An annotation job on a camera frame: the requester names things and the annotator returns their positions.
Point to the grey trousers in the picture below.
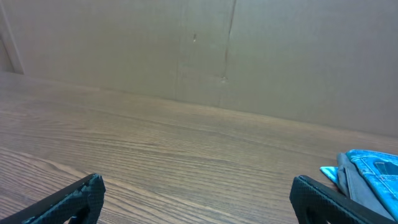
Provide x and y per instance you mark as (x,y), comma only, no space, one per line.
(356,188)

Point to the light blue garment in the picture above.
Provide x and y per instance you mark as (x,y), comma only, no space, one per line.
(331,173)

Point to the light blue denim jeans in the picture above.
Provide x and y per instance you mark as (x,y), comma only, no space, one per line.
(379,170)

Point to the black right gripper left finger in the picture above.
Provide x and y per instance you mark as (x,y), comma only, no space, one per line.
(79,203)

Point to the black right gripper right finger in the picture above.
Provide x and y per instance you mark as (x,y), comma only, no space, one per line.
(315,203)

